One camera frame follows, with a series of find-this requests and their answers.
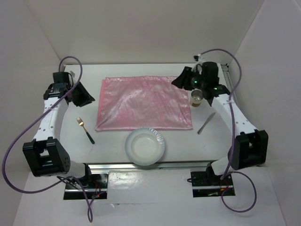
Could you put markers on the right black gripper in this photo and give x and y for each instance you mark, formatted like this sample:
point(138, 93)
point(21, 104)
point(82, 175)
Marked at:
point(182, 80)

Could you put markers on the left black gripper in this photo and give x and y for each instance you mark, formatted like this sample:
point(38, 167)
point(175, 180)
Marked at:
point(86, 97)

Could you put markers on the brown paper cup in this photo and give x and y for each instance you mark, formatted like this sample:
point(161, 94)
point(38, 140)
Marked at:
point(196, 98)

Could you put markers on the gold fork green handle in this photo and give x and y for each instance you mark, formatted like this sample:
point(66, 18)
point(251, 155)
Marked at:
point(81, 123)

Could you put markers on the pink satin cloth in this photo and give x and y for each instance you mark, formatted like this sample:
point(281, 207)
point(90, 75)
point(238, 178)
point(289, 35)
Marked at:
point(128, 103)

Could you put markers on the white ceramic bowl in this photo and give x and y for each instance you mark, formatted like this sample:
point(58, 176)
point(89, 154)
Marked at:
point(144, 146)

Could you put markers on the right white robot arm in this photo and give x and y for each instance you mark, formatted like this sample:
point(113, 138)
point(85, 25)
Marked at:
point(249, 145)

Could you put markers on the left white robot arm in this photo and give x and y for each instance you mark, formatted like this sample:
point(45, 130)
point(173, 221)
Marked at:
point(45, 154)

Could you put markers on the silver table knife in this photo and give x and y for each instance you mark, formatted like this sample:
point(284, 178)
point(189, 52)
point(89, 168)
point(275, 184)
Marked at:
point(206, 122)

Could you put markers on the aluminium right side rail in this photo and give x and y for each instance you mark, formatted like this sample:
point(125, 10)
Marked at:
point(226, 73)

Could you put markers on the aluminium rail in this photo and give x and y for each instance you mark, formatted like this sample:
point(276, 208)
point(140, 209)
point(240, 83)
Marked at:
point(166, 165)
point(226, 73)

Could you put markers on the aluminium front rail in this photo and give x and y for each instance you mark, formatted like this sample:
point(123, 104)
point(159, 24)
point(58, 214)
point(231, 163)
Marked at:
point(166, 165)

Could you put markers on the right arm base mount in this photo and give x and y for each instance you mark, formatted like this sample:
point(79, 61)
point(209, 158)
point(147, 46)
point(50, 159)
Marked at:
point(202, 186)

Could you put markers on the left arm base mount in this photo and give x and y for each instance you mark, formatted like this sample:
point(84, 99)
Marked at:
point(95, 188)

